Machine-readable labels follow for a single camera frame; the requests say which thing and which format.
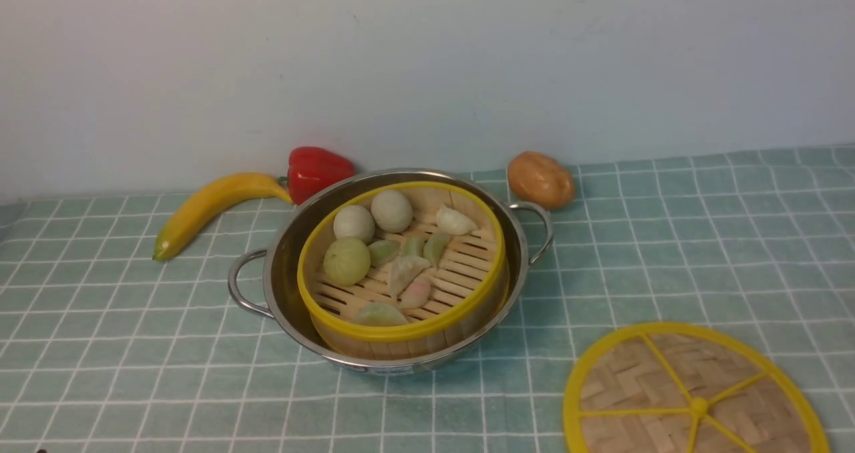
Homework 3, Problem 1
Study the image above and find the bamboo steamer basket yellow rim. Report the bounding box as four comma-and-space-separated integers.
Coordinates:
297, 181, 510, 361

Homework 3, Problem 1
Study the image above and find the woven bamboo steamer lid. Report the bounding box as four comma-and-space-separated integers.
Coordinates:
562, 322, 831, 452

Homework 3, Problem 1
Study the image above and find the stainless steel pot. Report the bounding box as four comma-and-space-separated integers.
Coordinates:
227, 168, 554, 376

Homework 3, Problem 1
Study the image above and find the white pleated dumpling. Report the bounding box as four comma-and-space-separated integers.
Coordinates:
436, 204, 478, 236

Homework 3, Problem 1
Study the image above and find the green dumpling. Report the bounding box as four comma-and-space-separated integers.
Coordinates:
367, 240, 400, 269
400, 235, 428, 257
422, 231, 451, 269
351, 303, 409, 327

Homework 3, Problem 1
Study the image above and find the white round bun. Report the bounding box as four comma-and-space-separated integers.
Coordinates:
333, 204, 375, 244
370, 189, 414, 233

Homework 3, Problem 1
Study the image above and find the pale folded dumpling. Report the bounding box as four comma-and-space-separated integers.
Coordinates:
387, 255, 432, 300

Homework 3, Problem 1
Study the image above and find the pink dumpling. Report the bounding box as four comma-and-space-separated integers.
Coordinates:
397, 275, 432, 310

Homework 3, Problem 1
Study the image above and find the greenish round bun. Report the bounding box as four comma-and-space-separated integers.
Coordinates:
323, 237, 371, 287

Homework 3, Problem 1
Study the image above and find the brown potato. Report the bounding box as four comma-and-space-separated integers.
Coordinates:
506, 151, 576, 210

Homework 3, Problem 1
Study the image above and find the red bell pepper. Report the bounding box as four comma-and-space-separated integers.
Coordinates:
279, 146, 357, 204

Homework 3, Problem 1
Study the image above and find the yellow banana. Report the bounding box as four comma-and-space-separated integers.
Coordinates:
152, 172, 295, 262

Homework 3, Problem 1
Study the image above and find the green checkered tablecloth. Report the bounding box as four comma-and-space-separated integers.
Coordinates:
1, 146, 853, 452

